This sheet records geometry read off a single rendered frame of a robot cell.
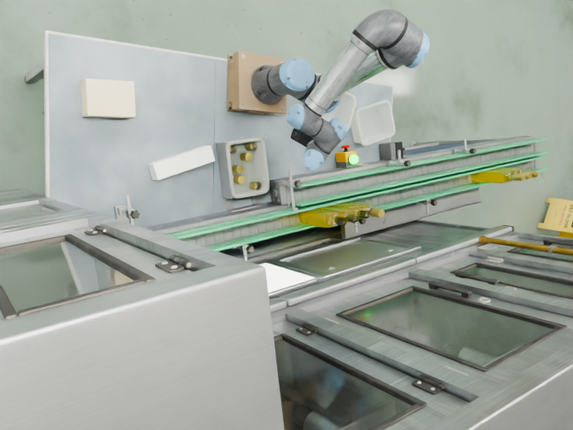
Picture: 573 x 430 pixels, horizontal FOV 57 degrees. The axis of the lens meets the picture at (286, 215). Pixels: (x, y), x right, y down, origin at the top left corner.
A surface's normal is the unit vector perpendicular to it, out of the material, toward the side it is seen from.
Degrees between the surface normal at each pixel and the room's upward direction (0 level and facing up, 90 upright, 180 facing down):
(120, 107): 0
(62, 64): 0
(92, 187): 0
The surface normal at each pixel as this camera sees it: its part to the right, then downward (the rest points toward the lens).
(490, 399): -0.11, -0.98
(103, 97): 0.56, 0.09
